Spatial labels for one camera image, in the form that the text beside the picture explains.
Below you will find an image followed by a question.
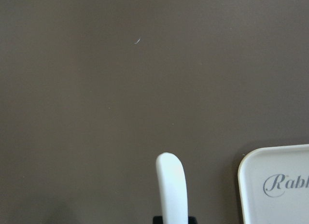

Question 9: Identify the cream rabbit tray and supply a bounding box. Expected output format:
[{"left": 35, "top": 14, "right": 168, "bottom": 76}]
[{"left": 238, "top": 144, "right": 309, "bottom": 224}]

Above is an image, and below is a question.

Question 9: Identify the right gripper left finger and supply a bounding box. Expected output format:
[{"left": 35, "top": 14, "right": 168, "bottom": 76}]
[{"left": 153, "top": 216, "right": 163, "bottom": 224}]

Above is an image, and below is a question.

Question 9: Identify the white ceramic spoon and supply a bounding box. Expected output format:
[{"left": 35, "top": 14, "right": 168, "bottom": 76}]
[{"left": 156, "top": 152, "right": 188, "bottom": 224}]

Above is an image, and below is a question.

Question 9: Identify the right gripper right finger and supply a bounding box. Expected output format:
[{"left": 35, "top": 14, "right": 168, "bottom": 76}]
[{"left": 188, "top": 216, "right": 197, "bottom": 224}]

